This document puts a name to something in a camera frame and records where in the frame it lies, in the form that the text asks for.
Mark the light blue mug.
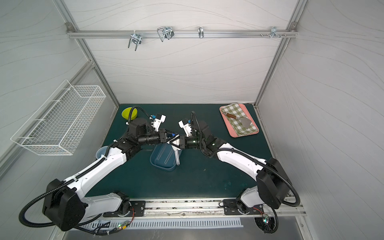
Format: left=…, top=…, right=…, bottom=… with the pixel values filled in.
left=96, top=146, right=108, bottom=160

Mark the white gauze wipe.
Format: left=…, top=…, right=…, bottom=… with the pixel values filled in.
left=168, top=134, right=181, bottom=151

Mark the aluminium cross rail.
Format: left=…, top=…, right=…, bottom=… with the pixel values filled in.
left=67, top=29, right=299, bottom=39

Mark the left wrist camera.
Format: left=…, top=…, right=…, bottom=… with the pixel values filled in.
left=151, top=114, right=166, bottom=132

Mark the yellow green bowl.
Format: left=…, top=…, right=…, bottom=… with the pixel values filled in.
left=122, top=107, right=138, bottom=120

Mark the metal clamp hook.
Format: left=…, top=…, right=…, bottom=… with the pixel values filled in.
left=128, top=32, right=142, bottom=51
left=157, top=26, right=175, bottom=42
left=260, top=27, right=287, bottom=39
left=198, top=27, right=204, bottom=39

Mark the blue capped test tube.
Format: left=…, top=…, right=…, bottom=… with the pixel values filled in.
left=156, top=147, right=165, bottom=161

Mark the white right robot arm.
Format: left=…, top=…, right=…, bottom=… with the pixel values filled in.
left=167, top=122, right=300, bottom=213

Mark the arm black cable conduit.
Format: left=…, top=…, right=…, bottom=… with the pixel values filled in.
left=18, top=105, right=152, bottom=228
left=190, top=110, right=301, bottom=208

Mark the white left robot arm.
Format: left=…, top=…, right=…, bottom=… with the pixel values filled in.
left=42, top=118, right=178, bottom=231

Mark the white wire basket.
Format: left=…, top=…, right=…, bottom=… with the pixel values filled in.
left=11, top=80, right=106, bottom=156

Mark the green white checkered cloth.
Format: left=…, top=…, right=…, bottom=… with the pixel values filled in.
left=221, top=102, right=259, bottom=136

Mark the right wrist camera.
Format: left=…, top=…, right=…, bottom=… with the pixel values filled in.
left=179, top=119, right=193, bottom=137

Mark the wooden handled metal spatula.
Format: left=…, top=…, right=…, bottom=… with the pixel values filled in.
left=223, top=112, right=252, bottom=129

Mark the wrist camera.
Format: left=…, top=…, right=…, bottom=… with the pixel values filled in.
left=179, top=119, right=193, bottom=137
left=151, top=114, right=166, bottom=132

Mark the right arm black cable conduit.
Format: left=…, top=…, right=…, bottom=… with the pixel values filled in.
left=190, top=110, right=301, bottom=208

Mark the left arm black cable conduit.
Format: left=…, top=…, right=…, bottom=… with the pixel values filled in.
left=18, top=105, right=152, bottom=228

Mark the pink plastic tray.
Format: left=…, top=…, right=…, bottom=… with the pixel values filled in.
left=219, top=103, right=260, bottom=139

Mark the blue plastic tub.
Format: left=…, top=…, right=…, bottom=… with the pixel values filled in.
left=150, top=144, right=177, bottom=172

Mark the clear test tube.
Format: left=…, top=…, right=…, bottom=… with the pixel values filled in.
left=164, top=147, right=175, bottom=168
left=172, top=135, right=181, bottom=166

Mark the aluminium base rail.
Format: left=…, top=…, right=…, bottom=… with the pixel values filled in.
left=89, top=196, right=307, bottom=220

